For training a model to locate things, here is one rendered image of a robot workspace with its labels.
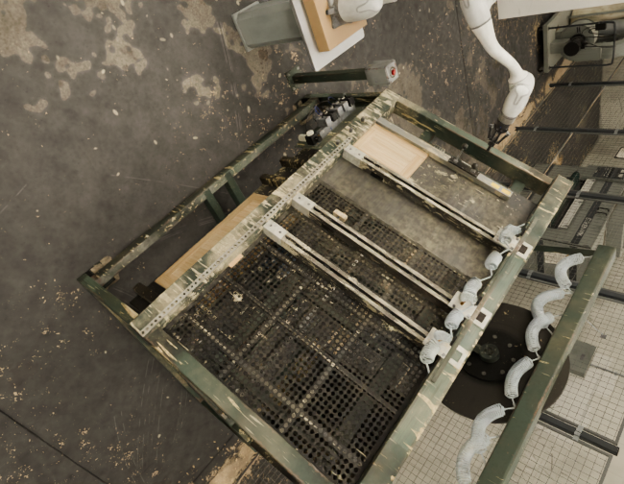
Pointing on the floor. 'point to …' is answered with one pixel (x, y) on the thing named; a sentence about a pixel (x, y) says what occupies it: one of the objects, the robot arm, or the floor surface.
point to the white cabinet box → (545, 6)
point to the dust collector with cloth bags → (588, 35)
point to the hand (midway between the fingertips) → (491, 145)
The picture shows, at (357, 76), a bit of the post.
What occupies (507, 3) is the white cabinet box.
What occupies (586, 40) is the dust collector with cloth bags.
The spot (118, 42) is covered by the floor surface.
